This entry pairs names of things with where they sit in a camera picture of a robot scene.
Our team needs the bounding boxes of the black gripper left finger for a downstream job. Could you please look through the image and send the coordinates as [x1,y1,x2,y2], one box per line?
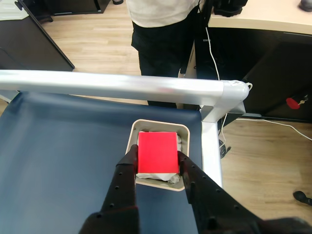
[79,144,142,234]

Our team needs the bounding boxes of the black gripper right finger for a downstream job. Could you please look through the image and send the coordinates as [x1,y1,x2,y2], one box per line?
[177,150,312,234]

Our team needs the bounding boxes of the red cube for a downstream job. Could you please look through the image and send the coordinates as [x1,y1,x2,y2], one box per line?
[137,131,180,174]

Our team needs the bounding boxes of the beige box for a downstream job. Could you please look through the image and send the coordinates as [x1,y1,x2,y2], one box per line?
[125,118,191,194]

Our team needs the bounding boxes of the grey-blue table mat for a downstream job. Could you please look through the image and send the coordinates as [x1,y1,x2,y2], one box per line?
[0,91,203,234]

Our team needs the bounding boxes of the red key tag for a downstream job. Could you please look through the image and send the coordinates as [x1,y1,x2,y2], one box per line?
[286,96,309,110]

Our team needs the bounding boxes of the person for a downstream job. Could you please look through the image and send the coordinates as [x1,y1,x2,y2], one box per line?
[125,0,201,109]

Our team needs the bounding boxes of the black low furniture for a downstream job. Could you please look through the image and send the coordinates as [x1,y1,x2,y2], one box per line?
[46,0,108,17]

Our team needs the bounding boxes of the beige-top black desk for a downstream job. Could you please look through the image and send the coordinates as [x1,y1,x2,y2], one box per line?
[195,0,312,123]

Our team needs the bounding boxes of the white plastic panel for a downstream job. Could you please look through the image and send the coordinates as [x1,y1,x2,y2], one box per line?
[0,0,30,21]

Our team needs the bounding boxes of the silver table frame rail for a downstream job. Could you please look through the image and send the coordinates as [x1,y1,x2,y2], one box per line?
[0,69,253,189]

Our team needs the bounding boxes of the white floor cable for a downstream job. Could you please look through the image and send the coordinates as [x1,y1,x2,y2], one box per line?
[205,26,312,156]

